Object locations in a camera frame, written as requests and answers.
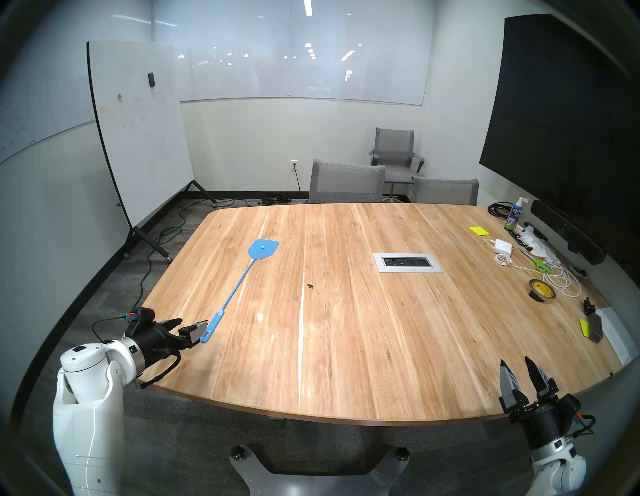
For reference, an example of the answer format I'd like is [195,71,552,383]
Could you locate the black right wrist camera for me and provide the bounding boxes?
[557,394,583,426]

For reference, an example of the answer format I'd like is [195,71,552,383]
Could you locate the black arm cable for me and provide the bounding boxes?
[91,313,182,391]
[570,412,597,441]

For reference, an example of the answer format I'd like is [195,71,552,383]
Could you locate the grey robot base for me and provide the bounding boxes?
[229,444,411,496]

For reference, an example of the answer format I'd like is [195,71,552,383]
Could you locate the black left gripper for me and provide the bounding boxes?
[125,318,209,369]

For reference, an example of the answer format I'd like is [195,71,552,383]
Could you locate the long black power cable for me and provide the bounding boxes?
[131,197,251,313]

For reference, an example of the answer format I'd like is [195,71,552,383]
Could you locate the black yellow tape roll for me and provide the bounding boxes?
[527,279,557,304]

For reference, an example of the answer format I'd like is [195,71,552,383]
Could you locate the blue plastic fly swatter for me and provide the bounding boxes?
[200,239,280,344]

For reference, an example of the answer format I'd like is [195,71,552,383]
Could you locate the wall whiteboard with writing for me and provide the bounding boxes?
[0,0,152,166]

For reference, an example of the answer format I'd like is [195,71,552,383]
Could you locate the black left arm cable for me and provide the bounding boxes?
[91,313,182,391]

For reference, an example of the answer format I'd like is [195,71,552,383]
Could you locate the black soundbar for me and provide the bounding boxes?
[530,199,607,266]

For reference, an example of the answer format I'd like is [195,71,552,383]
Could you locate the green handled scissors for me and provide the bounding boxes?
[519,248,555,275]

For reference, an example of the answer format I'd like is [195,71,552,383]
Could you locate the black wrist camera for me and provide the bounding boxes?
[557,394,583,426]
[125,307,157,327]

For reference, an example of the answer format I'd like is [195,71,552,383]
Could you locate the rolling whiteboard on stand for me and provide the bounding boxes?
[86,41,218,263]

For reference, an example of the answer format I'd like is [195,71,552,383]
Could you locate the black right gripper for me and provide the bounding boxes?
[499,355,565,450]

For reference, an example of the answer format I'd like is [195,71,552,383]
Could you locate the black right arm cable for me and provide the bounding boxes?
[570,412,597,441]

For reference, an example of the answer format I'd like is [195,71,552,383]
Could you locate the grey office chair with armrests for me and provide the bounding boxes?
[369,127,426,201]

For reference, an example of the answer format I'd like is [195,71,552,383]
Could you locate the whiteboard cleaner spray bottle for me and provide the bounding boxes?
[504,196,526,232]

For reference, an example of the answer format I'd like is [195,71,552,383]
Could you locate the silver table power outlet box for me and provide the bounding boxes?
[372,252,444,274]

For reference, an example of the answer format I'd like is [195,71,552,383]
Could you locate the glass wall board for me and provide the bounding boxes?
[152,0,436,107]

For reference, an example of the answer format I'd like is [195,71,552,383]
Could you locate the grey mesh office chair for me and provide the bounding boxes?
[411,176,480,206]
[308,159,387,205]

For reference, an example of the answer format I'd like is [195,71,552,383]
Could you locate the large black wall display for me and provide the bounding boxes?
[479,14,640,271]

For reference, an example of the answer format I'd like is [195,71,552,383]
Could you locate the white paper sheet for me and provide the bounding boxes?
[595,307,640,366]

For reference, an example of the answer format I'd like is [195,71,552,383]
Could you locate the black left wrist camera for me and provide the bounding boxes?
[125,307,157,327]

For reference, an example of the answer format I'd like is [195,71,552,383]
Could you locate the white charging cable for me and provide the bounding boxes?
[483,238,583,300]

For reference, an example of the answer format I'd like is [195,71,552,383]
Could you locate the white crumpled cloth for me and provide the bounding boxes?
[520,227,561,263]

